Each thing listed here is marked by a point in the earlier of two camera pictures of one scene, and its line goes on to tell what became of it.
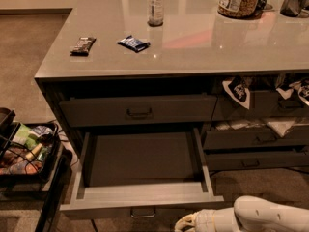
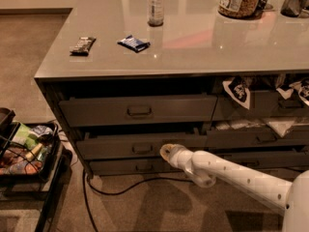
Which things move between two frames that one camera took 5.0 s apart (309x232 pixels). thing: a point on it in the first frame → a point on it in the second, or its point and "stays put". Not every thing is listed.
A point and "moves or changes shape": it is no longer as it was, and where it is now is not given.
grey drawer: [138, 110] stays put
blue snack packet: [133, 43] stays put
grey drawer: [157, 174] moves or changes shape
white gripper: [203, 221] → [176, 156]
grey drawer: [256, 139] stays put
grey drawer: [256, 160] stays put
